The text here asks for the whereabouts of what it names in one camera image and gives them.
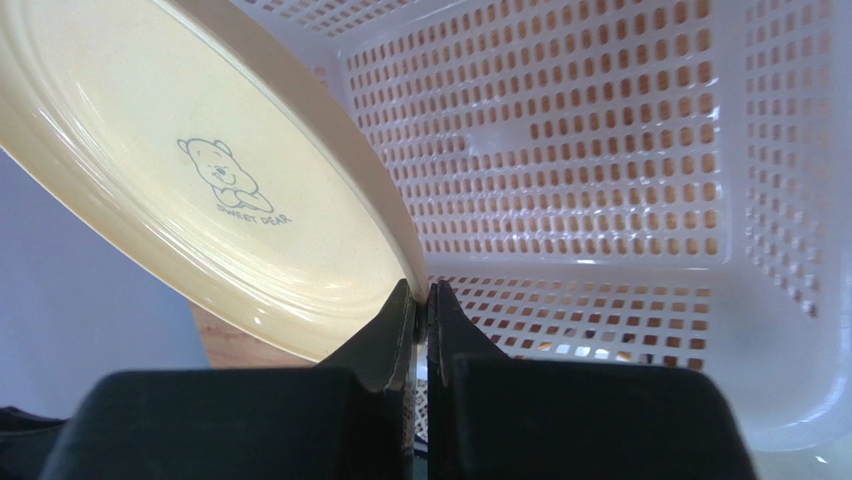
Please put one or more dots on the yellow plastic plate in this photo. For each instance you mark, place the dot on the yellow plastic plate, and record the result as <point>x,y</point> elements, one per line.
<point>193,141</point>

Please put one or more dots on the white perforated plastic bin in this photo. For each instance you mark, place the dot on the white perforated plastic bin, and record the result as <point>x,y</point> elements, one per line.
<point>654,182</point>

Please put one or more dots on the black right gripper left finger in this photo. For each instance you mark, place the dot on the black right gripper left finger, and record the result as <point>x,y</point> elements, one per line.
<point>348,417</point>

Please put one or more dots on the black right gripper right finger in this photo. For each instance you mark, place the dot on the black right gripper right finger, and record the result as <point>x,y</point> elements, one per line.
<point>495,417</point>

